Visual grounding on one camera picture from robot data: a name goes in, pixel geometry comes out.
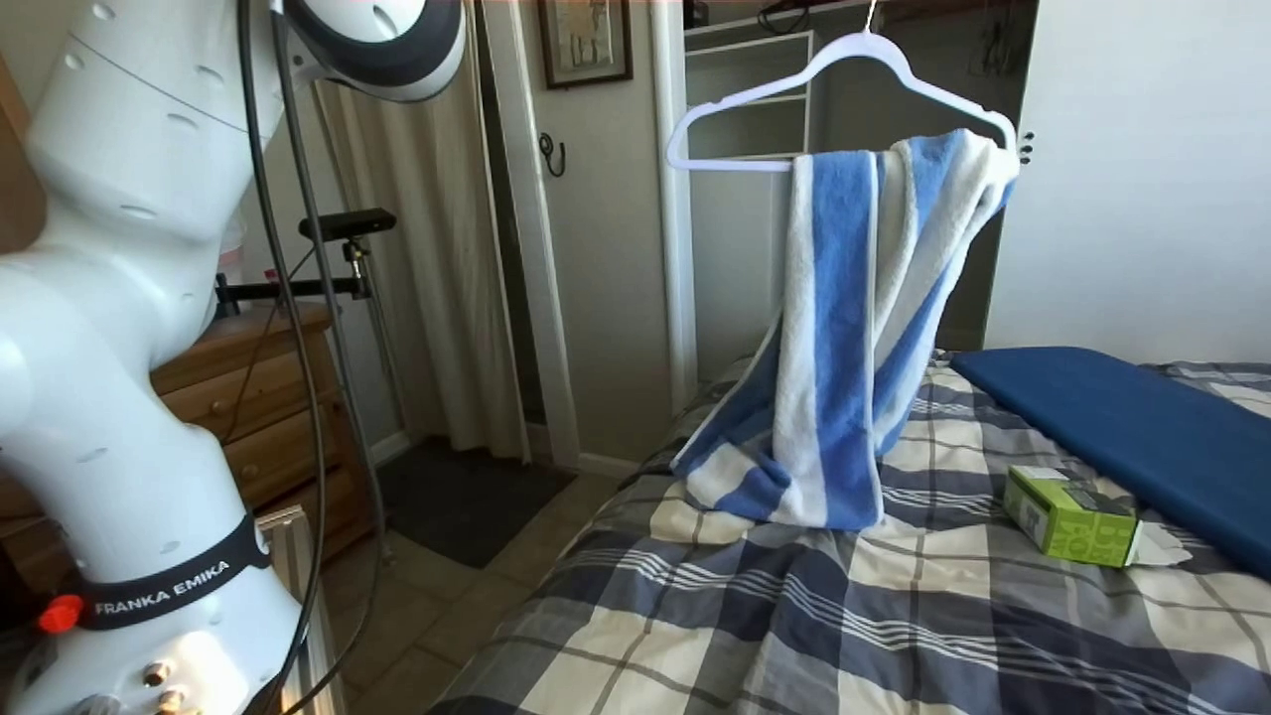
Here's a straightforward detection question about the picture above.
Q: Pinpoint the blue white striped towel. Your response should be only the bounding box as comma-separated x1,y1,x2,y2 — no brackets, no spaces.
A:
670,128,1023,533

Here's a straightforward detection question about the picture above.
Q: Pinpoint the white plastic clothes hanger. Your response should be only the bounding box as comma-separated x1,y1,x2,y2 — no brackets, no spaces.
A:
663,0,1023,185

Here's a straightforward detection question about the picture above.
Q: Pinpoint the plaid bed comforter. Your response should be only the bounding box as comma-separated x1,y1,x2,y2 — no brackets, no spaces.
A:
429,349,1271,715

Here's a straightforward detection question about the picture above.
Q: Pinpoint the white closet shelf unit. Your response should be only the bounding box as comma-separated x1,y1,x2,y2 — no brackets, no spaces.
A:
679,0,821,403

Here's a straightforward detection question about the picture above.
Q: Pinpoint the dark floor mat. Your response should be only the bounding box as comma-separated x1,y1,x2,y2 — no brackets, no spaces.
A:
375,432,581,571

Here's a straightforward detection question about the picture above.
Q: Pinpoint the beige curtain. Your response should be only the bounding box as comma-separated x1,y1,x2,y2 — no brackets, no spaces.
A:
310,0,531,471

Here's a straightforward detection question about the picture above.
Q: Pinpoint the wooden dresser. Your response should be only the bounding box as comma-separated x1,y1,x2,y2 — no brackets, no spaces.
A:
151,303,381,567

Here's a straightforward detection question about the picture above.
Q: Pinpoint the white framed rack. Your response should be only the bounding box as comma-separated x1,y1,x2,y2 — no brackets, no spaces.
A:
255,502,351,715

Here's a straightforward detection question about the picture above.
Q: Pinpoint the green cardboard box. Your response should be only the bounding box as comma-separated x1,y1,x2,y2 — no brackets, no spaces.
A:
999,467,1142,571

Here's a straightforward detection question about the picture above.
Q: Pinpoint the blue padded board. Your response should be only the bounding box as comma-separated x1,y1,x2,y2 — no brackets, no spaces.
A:
949,345,1271,581

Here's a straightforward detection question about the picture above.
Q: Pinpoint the white sliding closet door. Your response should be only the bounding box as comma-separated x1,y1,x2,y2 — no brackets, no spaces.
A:
985,0,1271,369

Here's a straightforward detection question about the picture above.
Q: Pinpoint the white door frame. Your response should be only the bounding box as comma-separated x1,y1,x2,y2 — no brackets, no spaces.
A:
476,0,586,475

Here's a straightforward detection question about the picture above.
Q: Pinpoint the black wall hook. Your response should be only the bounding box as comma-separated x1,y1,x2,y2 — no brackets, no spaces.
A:
537,128,570,185

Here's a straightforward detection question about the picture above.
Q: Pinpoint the black stereo camera bar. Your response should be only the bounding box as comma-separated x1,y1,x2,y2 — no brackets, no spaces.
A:
294,207,401,247

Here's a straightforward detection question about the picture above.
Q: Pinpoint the framed wall picture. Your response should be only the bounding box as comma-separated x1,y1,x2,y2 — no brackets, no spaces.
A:
531,0,634,93

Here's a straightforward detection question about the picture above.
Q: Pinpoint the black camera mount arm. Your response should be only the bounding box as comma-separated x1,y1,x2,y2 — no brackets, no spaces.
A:
214,235,381,314

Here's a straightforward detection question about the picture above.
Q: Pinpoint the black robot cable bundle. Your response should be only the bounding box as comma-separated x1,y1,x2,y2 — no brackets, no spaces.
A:
234,0,394,715

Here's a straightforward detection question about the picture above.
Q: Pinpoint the orange cable clip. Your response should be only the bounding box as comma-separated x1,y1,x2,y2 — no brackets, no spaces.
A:
34,591,91,639

